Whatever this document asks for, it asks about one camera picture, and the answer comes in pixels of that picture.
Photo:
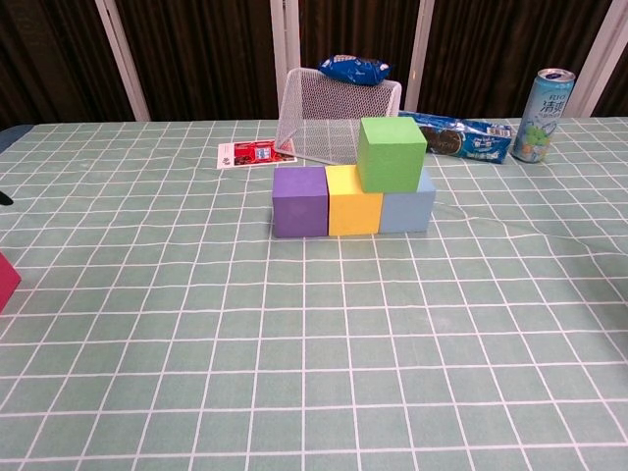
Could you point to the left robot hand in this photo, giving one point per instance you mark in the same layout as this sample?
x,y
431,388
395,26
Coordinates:
x,y
5,198

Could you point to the crimson foam cube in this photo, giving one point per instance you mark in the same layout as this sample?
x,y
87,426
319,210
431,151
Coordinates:
x,y
7,282

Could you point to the purple foam cube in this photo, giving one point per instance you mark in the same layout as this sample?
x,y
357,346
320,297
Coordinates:
x,y
299,206

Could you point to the green foam cube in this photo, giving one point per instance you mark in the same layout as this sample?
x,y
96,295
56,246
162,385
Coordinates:
x,y
390,159

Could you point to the light blue foam cube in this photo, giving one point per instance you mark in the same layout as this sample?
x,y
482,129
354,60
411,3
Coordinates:
x,y
407,211

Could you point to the red and white card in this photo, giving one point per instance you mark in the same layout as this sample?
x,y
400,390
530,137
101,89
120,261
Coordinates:
x,y
245,154

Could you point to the green checked tablecloth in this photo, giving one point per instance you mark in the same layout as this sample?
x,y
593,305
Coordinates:
x,y
294,368

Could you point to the yellow foam cube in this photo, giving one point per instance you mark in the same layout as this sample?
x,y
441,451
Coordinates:
x,y
353,211

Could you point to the small blue cookie pack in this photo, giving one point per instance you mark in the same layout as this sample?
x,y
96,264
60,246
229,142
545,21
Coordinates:
x,y
353,69

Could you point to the long blue cookie package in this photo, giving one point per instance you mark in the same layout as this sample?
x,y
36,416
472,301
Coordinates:
x,y
471,142

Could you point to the light blue drink can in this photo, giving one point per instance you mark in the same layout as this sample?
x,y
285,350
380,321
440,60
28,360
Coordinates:
x,y
539,122

